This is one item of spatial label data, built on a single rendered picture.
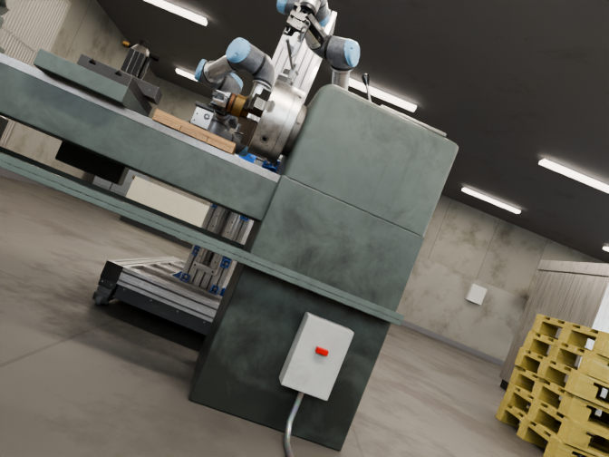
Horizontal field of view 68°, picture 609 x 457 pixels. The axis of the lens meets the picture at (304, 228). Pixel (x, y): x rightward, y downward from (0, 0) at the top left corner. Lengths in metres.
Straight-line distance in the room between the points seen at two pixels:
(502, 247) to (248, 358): 10.01
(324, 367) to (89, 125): 1.18
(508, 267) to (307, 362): 10.01
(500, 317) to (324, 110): 10.05
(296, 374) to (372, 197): 0.69
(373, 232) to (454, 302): 9.35
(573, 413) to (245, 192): 2.70
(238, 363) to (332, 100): 1.01
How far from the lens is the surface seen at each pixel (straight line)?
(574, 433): 3.61
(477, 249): 11.16
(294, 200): 1.65
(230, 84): 2.62
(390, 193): 1.75
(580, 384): 3.59
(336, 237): 1.68
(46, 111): 1.83
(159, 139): 1.73
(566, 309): 6.18
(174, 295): 2.39
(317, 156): 1.68
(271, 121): 1.75
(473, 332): 11.26
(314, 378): 1.68
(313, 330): 1.63
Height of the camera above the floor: 0.63
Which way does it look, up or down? 3 degrees up
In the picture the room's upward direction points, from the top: 22 degrees clockwise
